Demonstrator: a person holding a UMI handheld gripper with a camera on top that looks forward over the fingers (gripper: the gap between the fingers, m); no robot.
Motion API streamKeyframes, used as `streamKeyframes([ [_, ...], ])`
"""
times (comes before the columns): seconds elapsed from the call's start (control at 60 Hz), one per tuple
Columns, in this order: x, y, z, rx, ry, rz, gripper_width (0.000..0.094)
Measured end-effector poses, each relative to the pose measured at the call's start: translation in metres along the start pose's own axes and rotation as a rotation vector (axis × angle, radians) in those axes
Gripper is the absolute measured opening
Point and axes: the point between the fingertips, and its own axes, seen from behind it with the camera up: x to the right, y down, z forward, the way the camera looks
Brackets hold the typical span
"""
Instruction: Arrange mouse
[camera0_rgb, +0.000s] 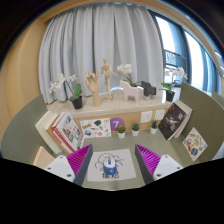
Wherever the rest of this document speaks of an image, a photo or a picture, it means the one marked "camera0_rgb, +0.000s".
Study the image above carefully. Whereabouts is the white wall socket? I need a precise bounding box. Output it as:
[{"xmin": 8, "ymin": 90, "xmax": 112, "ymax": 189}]
[
  {"xmin": 153, "ymin": 109, "xmax": 166, "ymax": 122},
  {"xmin": 139, "ymin": 110, "xmax": 153, "ymax": 124}
]

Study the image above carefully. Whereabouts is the spiky aloe in white pot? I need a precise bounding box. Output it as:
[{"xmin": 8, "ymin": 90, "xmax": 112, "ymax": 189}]
[{"xmin": 149, "ymin": 119, "xmax": 159, "ymax": 135}]

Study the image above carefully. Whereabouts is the wooden mannequin figure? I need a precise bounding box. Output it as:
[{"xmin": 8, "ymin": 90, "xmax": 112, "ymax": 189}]
[{"xmin": 100, "ymin": 58, "xmax": 119, "ymax": 101}]

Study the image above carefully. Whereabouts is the white orchid in black pot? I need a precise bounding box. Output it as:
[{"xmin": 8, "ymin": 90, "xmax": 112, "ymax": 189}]
[
  {"xmin": 160, "ymin": 66, "xmax": 186, "ymax": 103},
  {"xmin": 47, "ymin": 73, "xmax": 84, "ymax": 110},
  {"xmin": 116, "ymin": 63, "xmax": 141, "ymax": 88}
]

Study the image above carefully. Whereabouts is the beige card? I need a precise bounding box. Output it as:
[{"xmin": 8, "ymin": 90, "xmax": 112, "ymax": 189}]
[{"xmin": 32, "ymin": 145, "xmax": 56, "ymax": 170}]

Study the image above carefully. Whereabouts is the dark wooden horse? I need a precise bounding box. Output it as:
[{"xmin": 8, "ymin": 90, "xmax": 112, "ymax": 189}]
[{"xmin": 140, "ymin": 80, "xmax": 157, "ymax": 101}]

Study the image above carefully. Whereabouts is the black book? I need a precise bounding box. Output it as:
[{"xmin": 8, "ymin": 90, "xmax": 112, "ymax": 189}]
[{"xmin": 157, "ymin": 102, "xmax": 188, "ymax": 141}]

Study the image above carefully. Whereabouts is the beige wooden ledge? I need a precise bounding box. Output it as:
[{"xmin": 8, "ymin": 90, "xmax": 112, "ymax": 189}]
[{"xmin": 45, "ymin": 89, "xmax": 176, "ymax": 141}]

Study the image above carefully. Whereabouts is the blue and white computer mouse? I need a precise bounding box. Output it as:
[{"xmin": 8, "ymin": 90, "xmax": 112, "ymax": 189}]
[{"xmin": 102, "ymin": 155, "xmax": 119, "ymax": 176}]

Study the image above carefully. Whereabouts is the white sticker sheet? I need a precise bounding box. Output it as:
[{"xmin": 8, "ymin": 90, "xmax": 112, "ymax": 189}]
[{"xmin": 79, "ymin": 117, "xmax": 112, "ymax": 139}]

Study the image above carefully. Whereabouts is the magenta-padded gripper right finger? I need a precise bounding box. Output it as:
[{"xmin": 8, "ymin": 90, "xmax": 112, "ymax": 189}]
[{"xmin": 134, "ymin": 144, "xmax": 183, "ymax": 185}]

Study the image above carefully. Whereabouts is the green succulent in white pot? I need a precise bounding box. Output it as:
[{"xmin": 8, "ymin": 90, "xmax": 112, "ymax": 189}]
[{"xmin": 130, "ymin": 122, "xmax": 141, "ymax": 137}]

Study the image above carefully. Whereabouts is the colourful food sticker sheet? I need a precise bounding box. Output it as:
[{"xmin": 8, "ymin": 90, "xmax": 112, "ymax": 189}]
[{"xmin": 182, "ymin": 126, "xmax": 208, "ymax": 162}]

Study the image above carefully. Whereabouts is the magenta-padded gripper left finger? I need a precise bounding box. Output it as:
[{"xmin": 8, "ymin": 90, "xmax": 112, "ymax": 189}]
[{"xmin": 43, "ymin": 144, "xmax": 94, "ymax": 187}]

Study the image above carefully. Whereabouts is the dark-framed window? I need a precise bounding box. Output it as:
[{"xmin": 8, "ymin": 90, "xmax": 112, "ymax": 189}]
[{"xmin": 149, "ymin": 9, "xmax": 224, "ymax": 98}]

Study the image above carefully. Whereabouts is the white mouse pad with drawing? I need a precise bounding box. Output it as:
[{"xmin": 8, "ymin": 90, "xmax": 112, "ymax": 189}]
[{"xmin": 86, "ymin": 148, "xmax": 137, "ymax": 183}]

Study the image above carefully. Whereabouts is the round-leaf succulent in white pot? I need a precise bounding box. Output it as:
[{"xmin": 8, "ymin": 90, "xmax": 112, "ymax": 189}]
[{"xmin": 116, "ymin": 124, "xmax": 127, "ymax": 140}]

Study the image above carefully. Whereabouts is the wooden hand model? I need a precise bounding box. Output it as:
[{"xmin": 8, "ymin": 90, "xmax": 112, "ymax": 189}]
[{"xmin": 84, "ymin": 70, "xmax": 102, "ymax": 108}]

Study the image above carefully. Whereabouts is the purple round number sign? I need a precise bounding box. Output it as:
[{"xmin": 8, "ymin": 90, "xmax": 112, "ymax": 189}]
[{"xmin": 110, "ymin": 117, "xmax": 126, "ymax": 133}]

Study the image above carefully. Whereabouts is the red and white magazine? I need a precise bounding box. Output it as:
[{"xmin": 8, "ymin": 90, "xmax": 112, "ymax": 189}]
[{"xmin": 51, "ymin": 111, "xmax": 84, "ymax": 153}]

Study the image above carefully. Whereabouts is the pink wooden horse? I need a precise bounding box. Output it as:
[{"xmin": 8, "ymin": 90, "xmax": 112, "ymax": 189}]
[{"xmin": 119, "ymin": 79, "xmax": 140, "ymax": 103}]

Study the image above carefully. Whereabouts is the light grey curtain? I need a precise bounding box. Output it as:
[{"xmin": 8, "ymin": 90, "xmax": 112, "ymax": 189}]
[{"xmin": 38, "ymin": 2, "xmax": 168, "ymax": 105}]

